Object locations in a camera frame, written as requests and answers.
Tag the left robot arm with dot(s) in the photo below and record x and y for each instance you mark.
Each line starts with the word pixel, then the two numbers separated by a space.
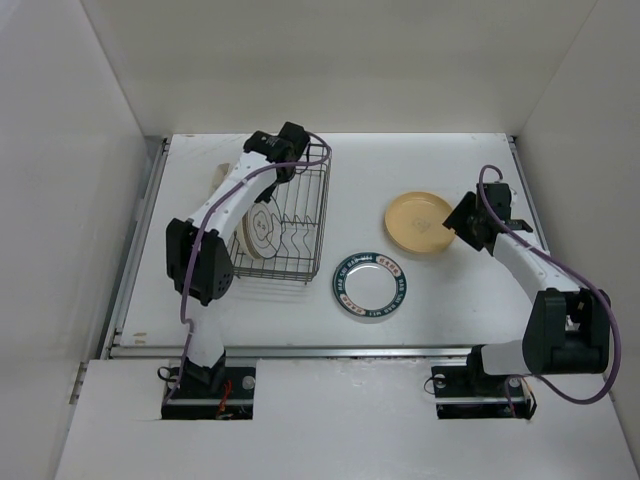
pixel 197 256

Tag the white bowl green band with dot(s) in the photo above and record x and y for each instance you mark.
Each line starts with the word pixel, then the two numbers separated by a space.
pixel 369 286

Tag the grey wire dish rack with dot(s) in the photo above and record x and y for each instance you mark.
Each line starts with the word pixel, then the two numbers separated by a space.
pixel 303 204

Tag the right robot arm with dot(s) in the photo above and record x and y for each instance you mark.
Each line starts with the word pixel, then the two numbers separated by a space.
pixel 568 330

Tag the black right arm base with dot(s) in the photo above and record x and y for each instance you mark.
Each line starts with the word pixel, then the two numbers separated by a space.
pixel 459 396

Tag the yellow plate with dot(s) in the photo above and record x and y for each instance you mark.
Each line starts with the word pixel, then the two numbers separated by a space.
pixel 414 222

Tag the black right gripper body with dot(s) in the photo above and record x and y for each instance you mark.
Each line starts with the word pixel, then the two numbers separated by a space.
pixel 481 216

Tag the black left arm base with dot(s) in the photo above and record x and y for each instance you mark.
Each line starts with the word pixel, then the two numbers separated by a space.
pixel 231 399

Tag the aluminium table rail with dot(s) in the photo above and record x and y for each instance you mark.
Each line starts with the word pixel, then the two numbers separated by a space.
pixel 456 299

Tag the cream white plate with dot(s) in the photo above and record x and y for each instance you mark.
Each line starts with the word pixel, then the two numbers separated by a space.
pixel 244 238

